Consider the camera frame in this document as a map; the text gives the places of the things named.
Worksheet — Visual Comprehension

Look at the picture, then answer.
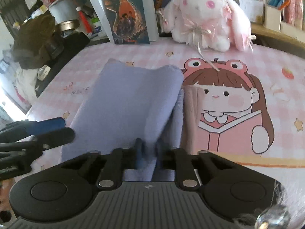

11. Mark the pink garment with orange print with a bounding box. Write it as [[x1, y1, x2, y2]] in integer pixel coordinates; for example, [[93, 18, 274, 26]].
[[180, 86, 206, 156]]

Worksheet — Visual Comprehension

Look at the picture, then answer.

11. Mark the small white device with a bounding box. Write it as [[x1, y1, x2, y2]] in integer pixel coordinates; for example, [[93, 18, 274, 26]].
[[37, 65, 51, 81]]

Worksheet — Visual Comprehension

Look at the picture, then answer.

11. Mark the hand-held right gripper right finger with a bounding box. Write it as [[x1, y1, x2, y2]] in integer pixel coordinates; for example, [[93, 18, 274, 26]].
[[155, 139, 237, 190]]

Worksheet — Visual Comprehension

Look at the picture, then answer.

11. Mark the white and pink plush bunny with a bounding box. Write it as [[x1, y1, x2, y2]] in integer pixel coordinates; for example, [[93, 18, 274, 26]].
[[156, 0, 257, 53]]

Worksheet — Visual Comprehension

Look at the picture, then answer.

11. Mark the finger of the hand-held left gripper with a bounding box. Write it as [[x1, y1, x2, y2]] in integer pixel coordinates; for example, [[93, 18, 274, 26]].
[[0, 117, 66, 144], [0, 127, 76, 158]]

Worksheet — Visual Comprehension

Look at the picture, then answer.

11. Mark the red bottle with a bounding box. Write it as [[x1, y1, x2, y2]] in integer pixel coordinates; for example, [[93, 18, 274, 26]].
[[76, 7, 94, 34]]

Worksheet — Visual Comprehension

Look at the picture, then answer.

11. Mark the pink checked printed bed sheet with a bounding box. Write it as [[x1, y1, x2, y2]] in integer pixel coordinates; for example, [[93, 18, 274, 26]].
[[26, 37, 305, 220]]

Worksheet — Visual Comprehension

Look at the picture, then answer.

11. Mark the round metal tin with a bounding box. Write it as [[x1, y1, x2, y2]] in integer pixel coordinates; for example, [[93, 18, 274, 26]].
[[56, 19, 80, 33]]

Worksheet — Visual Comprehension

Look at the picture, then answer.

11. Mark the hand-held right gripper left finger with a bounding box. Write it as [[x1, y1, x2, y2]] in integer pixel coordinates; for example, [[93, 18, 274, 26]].
[[61, 138, 144, 190]]

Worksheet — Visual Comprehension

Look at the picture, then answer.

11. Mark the dark illustrated book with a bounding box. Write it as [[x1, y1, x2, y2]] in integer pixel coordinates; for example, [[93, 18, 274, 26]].
[[101, 0, 150, 45]]

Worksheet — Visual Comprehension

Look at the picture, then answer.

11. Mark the white cup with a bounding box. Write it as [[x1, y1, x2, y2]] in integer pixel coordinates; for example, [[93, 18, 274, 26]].
[[49, 0, 82, 24]]

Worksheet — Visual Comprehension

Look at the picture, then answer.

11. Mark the white bottle with blue label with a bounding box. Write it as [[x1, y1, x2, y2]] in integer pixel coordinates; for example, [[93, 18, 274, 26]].
[[91, 17, 106, 39]]

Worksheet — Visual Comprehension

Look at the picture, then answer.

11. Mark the dark brown fuzzy cloth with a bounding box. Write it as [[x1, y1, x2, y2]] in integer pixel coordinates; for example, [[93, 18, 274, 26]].
[[12, 14, 58, 69]]

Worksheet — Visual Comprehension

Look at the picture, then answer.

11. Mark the lavender sweater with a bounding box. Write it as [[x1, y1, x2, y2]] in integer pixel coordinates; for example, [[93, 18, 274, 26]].
[[61, 58, 185, 182]]

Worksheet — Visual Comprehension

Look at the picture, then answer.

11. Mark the wooden bookshelf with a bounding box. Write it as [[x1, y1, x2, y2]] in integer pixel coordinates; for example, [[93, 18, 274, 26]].
[[250, 23, 305, 59]]

